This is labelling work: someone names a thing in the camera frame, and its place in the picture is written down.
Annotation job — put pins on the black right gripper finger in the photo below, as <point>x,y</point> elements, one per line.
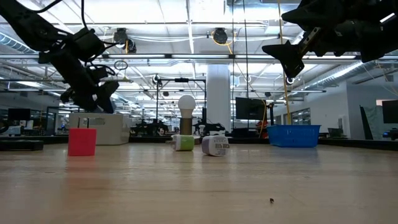
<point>287,56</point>
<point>311,14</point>

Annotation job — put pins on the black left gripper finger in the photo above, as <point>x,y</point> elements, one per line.
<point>84,101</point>
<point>107,96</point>

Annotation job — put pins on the small red block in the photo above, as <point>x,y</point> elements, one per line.
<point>81,141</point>

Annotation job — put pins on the white light bulb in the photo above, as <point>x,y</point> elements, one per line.
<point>186,104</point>

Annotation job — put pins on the green and white charger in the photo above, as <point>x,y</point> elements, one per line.
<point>186,142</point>

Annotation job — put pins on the purple and white charger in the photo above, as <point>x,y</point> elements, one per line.
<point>214,145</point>

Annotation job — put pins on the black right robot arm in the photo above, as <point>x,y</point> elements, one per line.
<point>388,37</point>

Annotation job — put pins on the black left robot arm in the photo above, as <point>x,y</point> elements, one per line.
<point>28,25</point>

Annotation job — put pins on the round black ceiling fixture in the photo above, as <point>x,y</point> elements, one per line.
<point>289,81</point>

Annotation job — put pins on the grey plastic bin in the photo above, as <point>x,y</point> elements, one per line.
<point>109,130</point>

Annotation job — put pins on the distant black robot rig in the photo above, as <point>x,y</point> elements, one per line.
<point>152,128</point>
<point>211,127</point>

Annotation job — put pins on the black monitor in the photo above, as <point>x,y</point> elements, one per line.
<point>18,114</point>
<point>248,108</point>
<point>390,112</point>

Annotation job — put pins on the blue plastic basket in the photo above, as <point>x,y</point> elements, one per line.
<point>293,136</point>

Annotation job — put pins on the white building column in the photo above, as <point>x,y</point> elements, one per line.
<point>218,99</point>

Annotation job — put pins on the dark leaning panel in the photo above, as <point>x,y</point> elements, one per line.
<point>368,124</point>

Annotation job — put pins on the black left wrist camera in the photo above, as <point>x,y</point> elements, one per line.
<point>88,43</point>

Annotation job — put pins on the black aluminium table frame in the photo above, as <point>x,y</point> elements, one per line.
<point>21,145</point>

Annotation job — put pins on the black stand frame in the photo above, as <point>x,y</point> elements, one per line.
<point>182,80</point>

